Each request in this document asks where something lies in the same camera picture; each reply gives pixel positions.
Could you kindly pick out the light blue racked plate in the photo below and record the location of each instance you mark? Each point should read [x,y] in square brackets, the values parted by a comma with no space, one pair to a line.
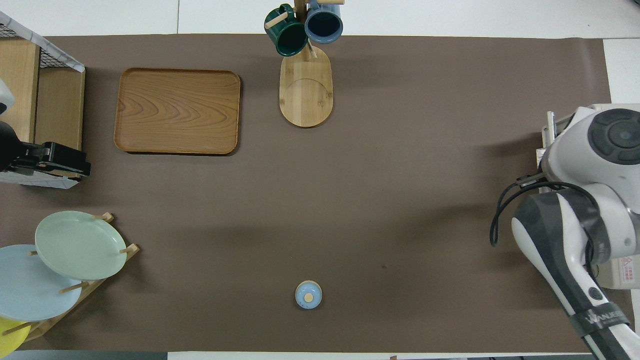
[30,290]

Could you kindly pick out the pale green racked plate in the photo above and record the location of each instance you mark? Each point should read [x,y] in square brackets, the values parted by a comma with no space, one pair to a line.
[80,245]

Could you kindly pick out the white cup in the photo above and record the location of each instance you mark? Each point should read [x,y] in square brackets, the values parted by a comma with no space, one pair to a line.
[5,97]

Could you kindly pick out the blue mug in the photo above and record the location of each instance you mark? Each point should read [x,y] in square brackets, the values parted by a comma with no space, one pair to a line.
[324,22]

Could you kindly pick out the cream toaster oven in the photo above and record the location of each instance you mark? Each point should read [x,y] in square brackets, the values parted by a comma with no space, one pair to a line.
[631,277]

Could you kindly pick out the rectangular wooden tray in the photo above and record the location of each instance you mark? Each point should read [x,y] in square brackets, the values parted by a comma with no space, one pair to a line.
[177,110]

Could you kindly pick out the brown table mat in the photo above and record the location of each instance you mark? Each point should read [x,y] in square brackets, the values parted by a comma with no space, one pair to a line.
[350,200]

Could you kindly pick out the yellow racked plate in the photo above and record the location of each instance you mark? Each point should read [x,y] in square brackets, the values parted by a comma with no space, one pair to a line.
[10,340]

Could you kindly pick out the dark green mug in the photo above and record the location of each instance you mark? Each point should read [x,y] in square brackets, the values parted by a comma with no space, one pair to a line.
[287,37]

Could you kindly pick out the wooden mug tree stand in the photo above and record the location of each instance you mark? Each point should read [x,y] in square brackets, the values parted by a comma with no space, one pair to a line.
[306,95]

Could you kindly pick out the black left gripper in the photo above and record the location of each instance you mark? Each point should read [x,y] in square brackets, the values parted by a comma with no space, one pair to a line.
[10,147]

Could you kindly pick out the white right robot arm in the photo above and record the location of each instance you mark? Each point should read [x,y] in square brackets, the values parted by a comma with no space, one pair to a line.
[595,160]

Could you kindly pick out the wooden plate rack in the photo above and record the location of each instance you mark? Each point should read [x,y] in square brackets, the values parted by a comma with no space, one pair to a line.
[92,287]

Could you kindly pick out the glass toaster oven door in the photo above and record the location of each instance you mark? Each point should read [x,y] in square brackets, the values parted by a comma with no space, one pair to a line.
[549,131]

